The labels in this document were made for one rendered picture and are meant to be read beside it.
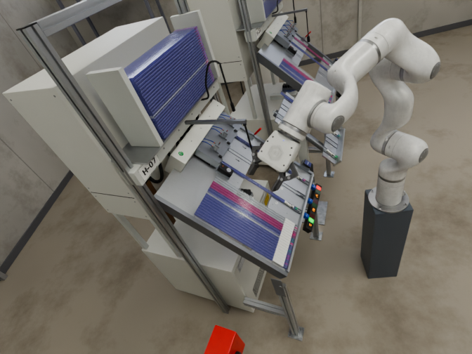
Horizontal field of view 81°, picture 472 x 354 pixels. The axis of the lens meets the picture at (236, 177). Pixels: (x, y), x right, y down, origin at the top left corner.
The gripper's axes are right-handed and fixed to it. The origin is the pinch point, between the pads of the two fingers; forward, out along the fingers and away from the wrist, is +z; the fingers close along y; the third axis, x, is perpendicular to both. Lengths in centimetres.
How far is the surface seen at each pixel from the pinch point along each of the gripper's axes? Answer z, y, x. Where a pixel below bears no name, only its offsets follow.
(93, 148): 27, -64, -10
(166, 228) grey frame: 49, -35, 19
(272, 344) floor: 102, 30, 88
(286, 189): 12, -11, 72
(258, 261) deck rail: 41, 5, 39
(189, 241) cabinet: 71, -42, 59
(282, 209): 20, -5, 64
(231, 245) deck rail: 40, -8, 32
